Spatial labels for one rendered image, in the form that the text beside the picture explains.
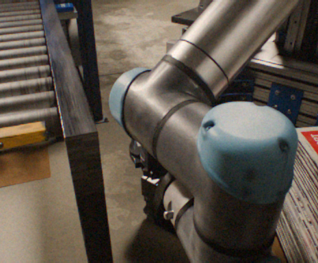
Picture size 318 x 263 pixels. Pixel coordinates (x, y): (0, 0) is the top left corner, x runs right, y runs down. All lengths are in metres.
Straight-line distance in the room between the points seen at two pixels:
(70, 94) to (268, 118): 0.43
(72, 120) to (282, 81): 0.61
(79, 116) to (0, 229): 1.05
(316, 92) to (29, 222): 1.18
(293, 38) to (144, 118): 0.77
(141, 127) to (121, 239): 1.08
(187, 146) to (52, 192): 1.38
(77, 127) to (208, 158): 0.30
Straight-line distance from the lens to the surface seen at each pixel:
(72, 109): 0.57
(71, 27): 2.15
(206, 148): 0.25
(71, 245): 1.40
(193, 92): 0.34
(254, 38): 0.37
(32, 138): 0.50
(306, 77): 0.94
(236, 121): 0.26
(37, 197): 1.63
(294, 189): 0.50
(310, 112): 0.98
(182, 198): 0.37
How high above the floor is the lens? 1.07
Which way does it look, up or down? 33 degrees down
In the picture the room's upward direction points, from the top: straight up
